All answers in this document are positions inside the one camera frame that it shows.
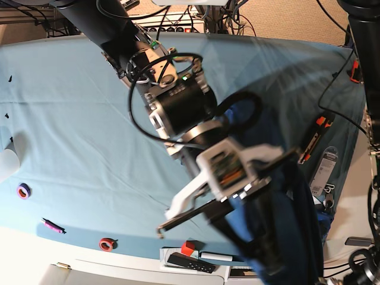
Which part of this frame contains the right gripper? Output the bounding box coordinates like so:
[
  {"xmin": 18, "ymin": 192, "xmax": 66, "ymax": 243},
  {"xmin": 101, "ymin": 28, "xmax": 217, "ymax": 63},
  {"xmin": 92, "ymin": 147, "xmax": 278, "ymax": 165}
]
[{"xmin": 156, "ymin": 120, "xmax": 303, "ymax": 240}]

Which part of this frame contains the blue t-shirt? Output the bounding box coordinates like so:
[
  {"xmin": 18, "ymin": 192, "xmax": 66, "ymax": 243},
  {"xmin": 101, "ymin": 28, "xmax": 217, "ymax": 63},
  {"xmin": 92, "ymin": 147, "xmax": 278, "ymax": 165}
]
[{"xmin": 224, "ymin": 100, "xmax": 324, "ymax": 284}]

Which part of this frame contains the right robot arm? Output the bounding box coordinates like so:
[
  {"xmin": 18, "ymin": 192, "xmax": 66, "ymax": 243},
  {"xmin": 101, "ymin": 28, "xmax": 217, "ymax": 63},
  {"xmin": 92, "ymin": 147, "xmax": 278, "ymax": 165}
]
[{"xmin": 52, "ymin": 1, "xmax": 295, "ymax": 239}]

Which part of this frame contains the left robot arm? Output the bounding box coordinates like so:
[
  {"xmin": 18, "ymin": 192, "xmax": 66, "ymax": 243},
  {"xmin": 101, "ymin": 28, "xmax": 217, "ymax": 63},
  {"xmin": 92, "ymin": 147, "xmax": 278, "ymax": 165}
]
[{"xmin": 323, "ymin": 1, "xmax": 379, "ymax": 284}]

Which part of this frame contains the white black marker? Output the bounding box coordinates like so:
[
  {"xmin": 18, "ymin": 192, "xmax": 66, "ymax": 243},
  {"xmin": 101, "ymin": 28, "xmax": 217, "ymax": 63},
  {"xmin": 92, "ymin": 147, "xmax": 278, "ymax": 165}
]
[{"xmin": 199, "ymin": 251, "xmax": 238, "ymax": 262}]

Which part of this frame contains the red cube block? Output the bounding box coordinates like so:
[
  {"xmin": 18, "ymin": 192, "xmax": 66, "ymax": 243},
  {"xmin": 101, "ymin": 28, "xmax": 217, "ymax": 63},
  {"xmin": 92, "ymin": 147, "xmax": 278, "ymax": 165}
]
[{"xmin": 180, "ymin": 240, "xmax": 195, "ymax": 257}]

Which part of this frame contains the metal keys carabiner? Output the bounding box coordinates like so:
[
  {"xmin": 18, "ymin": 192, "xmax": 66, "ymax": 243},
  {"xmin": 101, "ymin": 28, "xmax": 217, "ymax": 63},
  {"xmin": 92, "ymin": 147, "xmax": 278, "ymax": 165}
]
[{"xmin": 324, "ymin": 183, "xmax": 335, "ymax": 213}]

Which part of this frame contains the packaged tool blister card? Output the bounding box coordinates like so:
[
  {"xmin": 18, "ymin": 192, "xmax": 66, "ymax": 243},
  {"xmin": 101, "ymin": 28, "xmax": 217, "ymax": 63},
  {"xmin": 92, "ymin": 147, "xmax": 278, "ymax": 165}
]
[{"xmin": 309, "ymin": 146, "xmax": 338, "ymax": 197}]

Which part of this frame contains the black remote control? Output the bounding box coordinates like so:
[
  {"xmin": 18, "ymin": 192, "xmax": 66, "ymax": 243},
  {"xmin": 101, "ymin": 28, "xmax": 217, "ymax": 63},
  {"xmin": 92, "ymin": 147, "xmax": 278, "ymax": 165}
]
[{"xmin": 167, "ymin": 252, "xmax": 216, "ymax": 274}]

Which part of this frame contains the orange black utility knife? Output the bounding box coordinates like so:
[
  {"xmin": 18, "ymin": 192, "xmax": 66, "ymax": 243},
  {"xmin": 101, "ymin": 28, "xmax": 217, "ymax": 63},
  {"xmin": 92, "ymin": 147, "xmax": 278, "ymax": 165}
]
[{"xmin": 298, "ymin": 111, "xmax": 335, "ymax": 164}]

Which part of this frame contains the grey adapter box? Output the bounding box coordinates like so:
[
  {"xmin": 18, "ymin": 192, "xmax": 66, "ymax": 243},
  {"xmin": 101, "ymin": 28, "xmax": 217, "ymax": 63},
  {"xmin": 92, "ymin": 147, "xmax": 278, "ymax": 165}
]
[{"xmin": 344, "ymin": 236, "xmax": 373, "ymax": 247}]

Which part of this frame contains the red tape roll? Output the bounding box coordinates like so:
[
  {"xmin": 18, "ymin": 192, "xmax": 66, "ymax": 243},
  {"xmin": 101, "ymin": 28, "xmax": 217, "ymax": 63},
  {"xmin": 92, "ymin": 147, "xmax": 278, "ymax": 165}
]
[{"xmin": 99, "ymin": 237, "xmax": 118, "ymax": 252}]

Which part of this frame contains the orange black clamp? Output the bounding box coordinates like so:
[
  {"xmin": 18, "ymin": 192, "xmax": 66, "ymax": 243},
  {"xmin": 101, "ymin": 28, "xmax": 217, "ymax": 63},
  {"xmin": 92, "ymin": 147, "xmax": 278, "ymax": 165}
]
[{"xmin": 350, "ymin": 59, "xmax": 362, "ymax": 84}]

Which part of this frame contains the light blue table cloth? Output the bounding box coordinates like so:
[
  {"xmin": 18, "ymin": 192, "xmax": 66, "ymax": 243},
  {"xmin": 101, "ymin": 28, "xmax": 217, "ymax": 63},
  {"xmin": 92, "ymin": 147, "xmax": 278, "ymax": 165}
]
[{"xmin": 1, "ymin": 33, "xmax": 365, "ymax": 258}]

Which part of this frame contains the power strip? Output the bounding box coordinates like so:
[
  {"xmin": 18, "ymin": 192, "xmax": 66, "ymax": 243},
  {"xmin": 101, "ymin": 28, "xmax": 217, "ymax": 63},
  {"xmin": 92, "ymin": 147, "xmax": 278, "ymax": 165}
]
[{"xmin": 136, "ymin": 12, "xmax": 205, "ymax": 33}]

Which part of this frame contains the pink marker pen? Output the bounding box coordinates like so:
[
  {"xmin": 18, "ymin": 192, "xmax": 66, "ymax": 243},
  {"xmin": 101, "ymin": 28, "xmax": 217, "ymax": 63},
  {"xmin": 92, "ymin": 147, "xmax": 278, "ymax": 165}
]
[{"xmin": 41, "ymin": 218, "xmax": 66, "ymax": 234}]

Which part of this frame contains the purple tape roll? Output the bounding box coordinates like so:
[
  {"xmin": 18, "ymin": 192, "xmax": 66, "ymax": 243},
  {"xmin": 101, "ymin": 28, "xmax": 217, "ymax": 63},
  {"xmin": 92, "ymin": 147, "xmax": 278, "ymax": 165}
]
[{"xmin": 17, "ymin": 183, "xmax": 31, "ymax": 200}]

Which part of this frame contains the white translucent cup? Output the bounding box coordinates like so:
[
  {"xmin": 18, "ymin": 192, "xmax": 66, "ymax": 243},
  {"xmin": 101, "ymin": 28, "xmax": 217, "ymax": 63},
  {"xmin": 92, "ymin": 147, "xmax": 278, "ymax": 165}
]
[{"xmin": 0, "ymin": 149, "xmax": 20, "ymax": 183}]

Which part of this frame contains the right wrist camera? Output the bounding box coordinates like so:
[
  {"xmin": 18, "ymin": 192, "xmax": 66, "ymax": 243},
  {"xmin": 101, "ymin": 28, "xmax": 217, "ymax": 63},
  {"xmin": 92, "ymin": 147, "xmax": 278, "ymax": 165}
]
[{"xmin": 196, "ymin": 138, "xmax": 257, "ymax": 201}]

